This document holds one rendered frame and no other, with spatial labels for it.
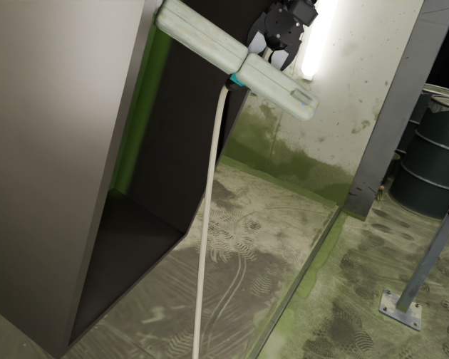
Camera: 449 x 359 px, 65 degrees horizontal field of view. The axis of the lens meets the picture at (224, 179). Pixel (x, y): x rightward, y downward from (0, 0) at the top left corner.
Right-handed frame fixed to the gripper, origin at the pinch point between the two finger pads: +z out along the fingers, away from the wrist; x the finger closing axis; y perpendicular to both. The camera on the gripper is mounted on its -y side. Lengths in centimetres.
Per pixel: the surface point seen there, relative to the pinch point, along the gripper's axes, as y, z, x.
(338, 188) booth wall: 168, -8, -135
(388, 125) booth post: 143, -58, -125
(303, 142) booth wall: 182, -24, -98
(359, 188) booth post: 158, -15, -143
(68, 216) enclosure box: -0.2, 36.7, 15.6
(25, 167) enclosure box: 3.2, 33.3, 25.9
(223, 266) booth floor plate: 103, 64, -60
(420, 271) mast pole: 71, 14, -135
